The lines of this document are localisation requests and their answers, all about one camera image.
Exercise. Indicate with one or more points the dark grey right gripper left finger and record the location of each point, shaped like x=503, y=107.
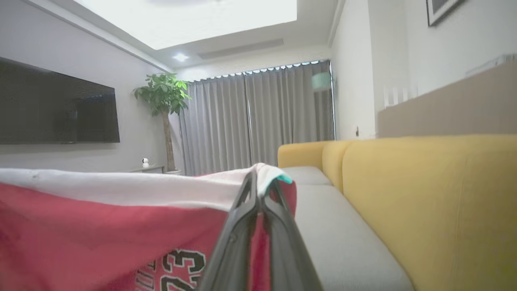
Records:
x=230, y=258

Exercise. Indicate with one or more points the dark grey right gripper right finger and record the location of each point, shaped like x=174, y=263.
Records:
x=288, y=262

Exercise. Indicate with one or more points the red and white basketball jersey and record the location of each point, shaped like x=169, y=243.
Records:
x=80, y=242

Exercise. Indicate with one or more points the grey sofa seat cushion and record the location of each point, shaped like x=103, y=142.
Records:
x=343, y=242
x=307, y=176

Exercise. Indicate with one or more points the white plant pot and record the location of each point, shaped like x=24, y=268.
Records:
x=173, y=171

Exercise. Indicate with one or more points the white low television cabinet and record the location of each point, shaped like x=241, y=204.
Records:
x=151, y=169

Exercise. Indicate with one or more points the grey pleated curtain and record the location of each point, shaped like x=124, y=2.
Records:
x=226, y=121

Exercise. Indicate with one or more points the yellow sofa with grey cushions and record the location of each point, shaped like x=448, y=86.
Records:
x=424, y=202

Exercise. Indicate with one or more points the green leafy potted tree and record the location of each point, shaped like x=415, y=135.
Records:
x=163, y=95

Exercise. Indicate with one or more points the round recessed ceiling spotlight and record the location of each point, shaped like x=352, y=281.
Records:
x=180, y=57

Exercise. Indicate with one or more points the black flat screen television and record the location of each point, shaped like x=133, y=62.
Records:
x=48, y=109

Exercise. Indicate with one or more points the small white home camera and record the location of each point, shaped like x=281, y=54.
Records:
x=145, y=163

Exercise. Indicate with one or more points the beige half wall panel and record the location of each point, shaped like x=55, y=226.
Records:
x=456, y=109

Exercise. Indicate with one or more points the framed wall picture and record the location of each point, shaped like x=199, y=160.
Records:
x=438, y=10

